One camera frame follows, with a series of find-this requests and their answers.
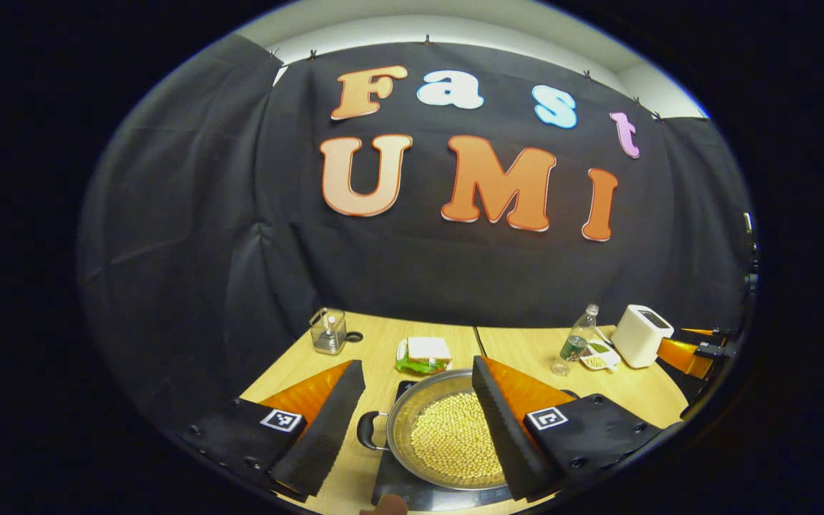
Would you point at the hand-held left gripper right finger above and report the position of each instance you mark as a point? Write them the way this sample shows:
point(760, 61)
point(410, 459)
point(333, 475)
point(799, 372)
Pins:
point(501, 429)

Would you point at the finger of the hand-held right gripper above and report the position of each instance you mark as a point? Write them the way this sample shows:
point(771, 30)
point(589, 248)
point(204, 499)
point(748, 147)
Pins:
point(684, 357)

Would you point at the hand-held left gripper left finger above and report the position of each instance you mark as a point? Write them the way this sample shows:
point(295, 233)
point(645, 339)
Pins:
point(330, 429)

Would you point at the pile of yellow soybeans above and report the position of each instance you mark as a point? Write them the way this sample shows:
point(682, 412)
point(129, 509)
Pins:
point(455, 436)

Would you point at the black induction cooktop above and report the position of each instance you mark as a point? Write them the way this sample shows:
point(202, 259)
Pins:
point(398, 488)

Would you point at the white toaster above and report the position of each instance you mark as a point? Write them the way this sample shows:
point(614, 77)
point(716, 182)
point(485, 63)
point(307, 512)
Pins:
point(637, 340)

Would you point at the white divided dish of beans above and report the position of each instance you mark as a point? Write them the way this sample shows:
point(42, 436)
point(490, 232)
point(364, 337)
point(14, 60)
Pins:
point(598, 356)

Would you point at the black round table grommet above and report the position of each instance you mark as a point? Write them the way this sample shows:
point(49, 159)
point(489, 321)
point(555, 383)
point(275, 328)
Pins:
point(354, 336)

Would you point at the sandwich on white plate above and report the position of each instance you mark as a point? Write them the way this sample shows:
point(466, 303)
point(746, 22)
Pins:
point(426, 352)

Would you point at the clear plastic water bottle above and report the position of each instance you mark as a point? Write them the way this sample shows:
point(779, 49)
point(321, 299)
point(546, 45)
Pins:
point(576, 340)

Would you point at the black backdrop cloth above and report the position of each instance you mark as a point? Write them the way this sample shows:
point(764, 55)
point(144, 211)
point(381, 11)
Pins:
point(204, 214)

